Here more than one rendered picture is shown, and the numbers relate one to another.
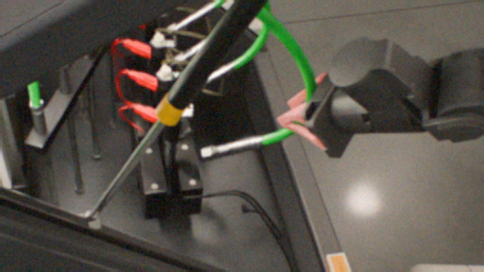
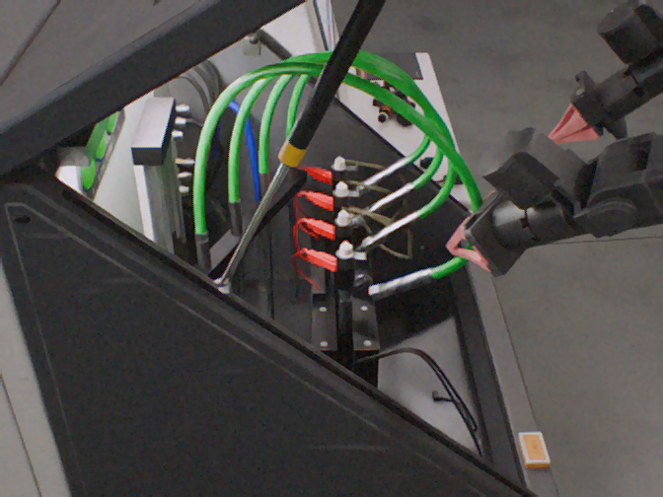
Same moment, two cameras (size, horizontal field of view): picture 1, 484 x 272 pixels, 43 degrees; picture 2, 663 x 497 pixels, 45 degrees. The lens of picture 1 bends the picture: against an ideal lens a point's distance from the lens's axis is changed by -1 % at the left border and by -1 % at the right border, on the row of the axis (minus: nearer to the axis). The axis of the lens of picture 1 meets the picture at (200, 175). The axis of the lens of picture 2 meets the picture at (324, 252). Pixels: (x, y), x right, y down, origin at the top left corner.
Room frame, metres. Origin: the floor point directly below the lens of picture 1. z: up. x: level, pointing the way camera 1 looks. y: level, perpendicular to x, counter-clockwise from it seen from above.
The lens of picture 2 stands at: (-0.24, -0.15, 1.80)
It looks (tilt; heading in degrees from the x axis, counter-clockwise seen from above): 36 degrees down; 14
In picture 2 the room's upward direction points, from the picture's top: straight up
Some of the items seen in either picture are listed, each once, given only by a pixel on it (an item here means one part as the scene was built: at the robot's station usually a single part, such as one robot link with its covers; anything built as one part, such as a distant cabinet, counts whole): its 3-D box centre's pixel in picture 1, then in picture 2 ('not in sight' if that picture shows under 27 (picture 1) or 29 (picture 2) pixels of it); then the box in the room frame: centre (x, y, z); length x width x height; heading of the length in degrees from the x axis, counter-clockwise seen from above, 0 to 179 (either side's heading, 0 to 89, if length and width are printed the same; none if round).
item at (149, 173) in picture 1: (159, 142); (340, 312); (0.77, 0.09, 0.91); 0.34 x 0.10 x 0.15; 16
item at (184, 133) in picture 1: (177, 153); (351, 310); (0.66, 0.04, 1.01); 0.05 x 0.03 x 0.21; 106
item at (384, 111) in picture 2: not in sight; (397, 96); (1.40, 0.11, 1.01); 0.23 x 0.11 x 0.06; 16
